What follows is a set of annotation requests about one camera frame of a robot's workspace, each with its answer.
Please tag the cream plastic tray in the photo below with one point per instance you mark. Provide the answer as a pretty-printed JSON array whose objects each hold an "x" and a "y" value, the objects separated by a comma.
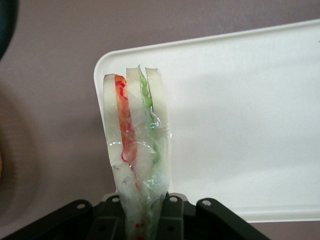
[{"x": 237, "y": 125}]

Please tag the plastic-wrapped triangle sandwich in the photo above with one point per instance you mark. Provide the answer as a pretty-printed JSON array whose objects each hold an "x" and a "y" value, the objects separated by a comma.
[{"x": 135, "y": 140}]

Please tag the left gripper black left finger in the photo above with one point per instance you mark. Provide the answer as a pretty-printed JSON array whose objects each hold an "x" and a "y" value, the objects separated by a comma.
[{"x": 110, "y": 217}]

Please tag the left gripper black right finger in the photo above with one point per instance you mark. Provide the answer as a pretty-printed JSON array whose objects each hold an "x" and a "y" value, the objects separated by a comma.
[{"x": 175, "y": 217}]

